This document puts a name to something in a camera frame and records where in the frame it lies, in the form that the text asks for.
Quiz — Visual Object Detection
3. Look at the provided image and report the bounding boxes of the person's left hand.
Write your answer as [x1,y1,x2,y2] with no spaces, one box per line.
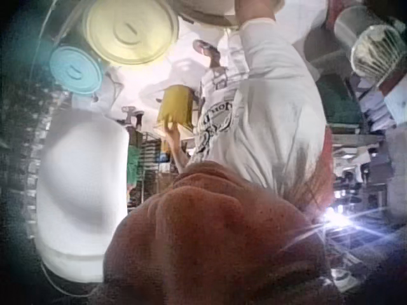
[163,121,183,144]

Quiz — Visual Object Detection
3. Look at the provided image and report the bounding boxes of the yellow box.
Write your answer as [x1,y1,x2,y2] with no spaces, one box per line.
[156,85,196,133]

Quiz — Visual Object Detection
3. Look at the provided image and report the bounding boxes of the person's legs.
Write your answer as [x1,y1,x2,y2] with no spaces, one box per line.
[192,39,228,69]

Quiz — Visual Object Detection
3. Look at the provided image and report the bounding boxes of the bucket with yellow lid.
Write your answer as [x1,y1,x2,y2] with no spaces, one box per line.
[65,0,181,67]

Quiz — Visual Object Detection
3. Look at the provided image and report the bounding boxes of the bucket with blue lid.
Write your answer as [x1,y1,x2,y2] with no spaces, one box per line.
[48,45,104,95]

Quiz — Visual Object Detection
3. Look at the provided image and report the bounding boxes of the large white bucket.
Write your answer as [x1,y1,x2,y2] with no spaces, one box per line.
[34,116,130,284]

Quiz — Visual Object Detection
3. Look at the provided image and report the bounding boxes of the white bucket with brown rim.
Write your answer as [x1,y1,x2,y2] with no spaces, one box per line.
[173,0,241,29]

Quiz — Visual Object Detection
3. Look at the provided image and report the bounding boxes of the dark storage rack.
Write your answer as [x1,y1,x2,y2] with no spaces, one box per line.
[0,85,52,242]

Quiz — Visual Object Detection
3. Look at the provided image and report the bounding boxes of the cluttered storage shelf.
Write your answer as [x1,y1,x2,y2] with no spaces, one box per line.
[313,53,407,204]

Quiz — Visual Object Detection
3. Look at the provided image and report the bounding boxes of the steel pot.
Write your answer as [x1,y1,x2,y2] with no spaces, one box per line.
[333,4,387,53]

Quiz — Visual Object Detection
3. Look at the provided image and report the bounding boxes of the metal wire rack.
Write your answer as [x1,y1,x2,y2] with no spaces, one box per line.
[141,130,169,174]

